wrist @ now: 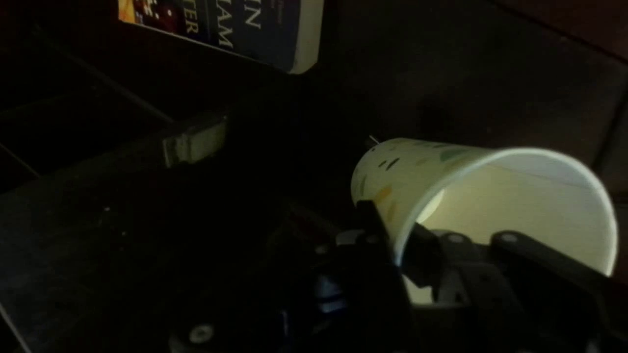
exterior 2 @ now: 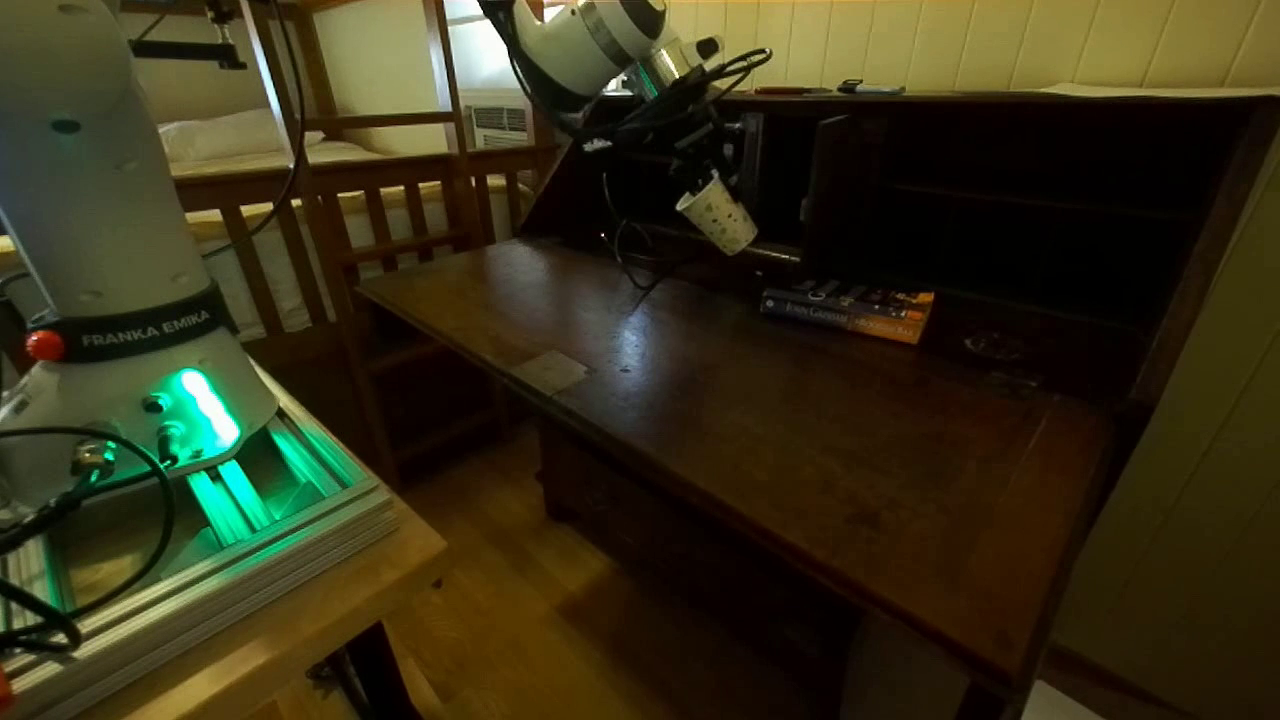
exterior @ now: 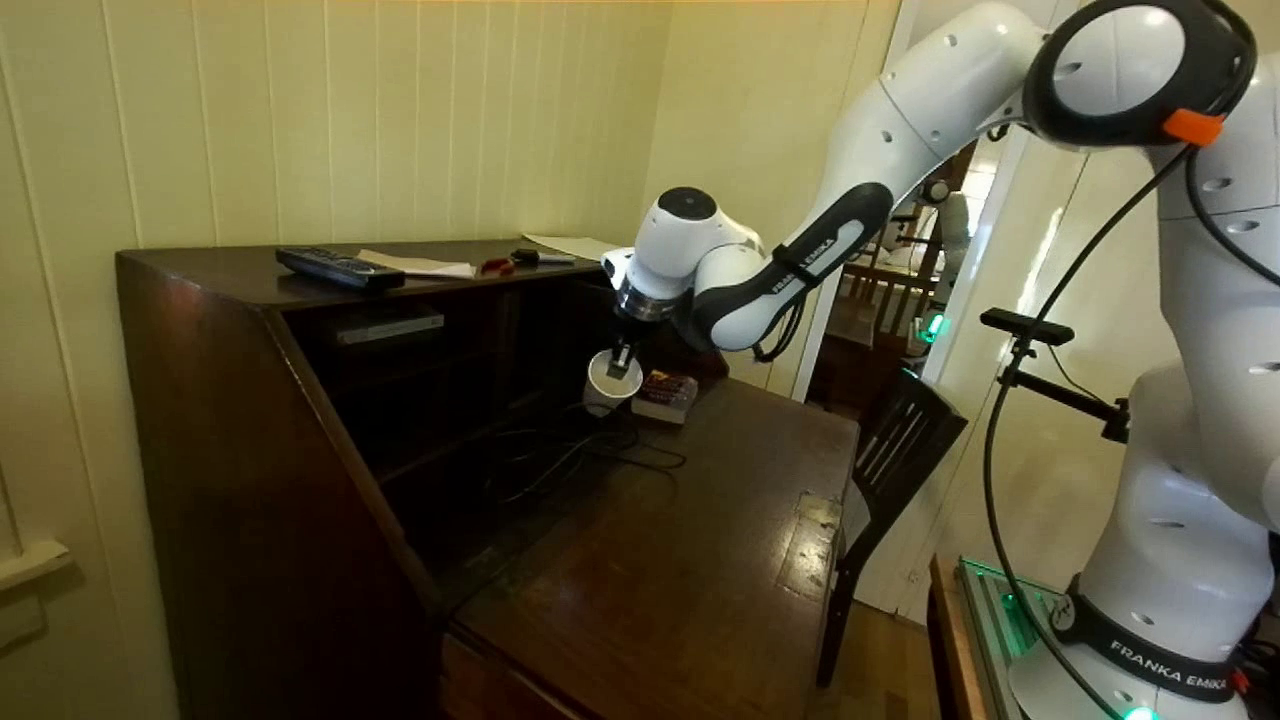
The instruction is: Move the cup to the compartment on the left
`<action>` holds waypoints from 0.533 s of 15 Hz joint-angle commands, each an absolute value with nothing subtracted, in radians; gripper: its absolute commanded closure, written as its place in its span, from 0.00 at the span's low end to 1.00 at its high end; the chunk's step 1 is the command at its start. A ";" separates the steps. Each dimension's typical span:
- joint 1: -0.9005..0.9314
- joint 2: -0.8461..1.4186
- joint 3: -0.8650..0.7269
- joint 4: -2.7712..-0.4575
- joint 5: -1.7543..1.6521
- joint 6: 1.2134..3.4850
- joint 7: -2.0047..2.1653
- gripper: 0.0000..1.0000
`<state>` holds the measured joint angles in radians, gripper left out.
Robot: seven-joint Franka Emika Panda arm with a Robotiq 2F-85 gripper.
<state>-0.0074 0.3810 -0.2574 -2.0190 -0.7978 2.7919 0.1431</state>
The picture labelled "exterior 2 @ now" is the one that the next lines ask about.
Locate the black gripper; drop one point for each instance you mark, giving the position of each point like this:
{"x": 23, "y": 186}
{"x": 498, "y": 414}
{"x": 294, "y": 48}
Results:
{"x": 664, "y": 134}

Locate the white speckled paper cup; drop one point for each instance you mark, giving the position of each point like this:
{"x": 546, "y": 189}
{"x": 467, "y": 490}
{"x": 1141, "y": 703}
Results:
{"x": 720, "y": 218}

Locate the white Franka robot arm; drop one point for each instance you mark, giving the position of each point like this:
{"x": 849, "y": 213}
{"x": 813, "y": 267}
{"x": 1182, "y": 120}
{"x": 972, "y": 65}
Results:
{"x": 95, "y": 201}

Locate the dark hardcover book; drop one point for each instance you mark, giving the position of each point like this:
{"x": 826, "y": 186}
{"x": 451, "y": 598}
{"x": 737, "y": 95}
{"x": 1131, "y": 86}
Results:
{"x": 853, "y": 308}

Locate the dark wooden secretary desk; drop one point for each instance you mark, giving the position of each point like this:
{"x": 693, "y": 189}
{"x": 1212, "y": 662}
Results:
{"x": 826, "y": 455}

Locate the dark wooden slatted chair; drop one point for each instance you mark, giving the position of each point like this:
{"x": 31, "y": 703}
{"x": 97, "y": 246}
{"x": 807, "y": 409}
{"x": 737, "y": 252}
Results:
{"x": 402, "y": 367}

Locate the white bed mattress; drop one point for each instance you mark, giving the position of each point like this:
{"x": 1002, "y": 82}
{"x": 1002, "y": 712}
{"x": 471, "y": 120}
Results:
{"x": 244, "y": 139}

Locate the aluminium robot mounting platform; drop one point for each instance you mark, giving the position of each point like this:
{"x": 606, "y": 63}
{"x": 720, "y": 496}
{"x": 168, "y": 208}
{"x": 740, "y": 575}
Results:
{"x": 227, "y": 523}

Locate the light wooden robot table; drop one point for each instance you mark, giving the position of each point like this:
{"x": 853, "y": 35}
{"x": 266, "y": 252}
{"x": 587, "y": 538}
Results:
{"x": 307, "y": 612}

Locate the red emergency stop button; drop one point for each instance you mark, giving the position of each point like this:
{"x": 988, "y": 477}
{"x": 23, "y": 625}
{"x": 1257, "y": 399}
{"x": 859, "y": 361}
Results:
{"x": 46, "y": 347}

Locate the white wall heater unit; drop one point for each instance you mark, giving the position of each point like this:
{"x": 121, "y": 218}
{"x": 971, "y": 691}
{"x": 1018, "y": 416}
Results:
{"x": 498, "y": 120}

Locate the wooden bed frame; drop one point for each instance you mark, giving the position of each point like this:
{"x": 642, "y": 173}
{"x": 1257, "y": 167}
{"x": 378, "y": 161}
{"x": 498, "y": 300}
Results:
{"x": 402, "y": 183}

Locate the black camera bar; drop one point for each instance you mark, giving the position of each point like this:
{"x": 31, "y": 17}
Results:
{"x": 184, "y": 48}

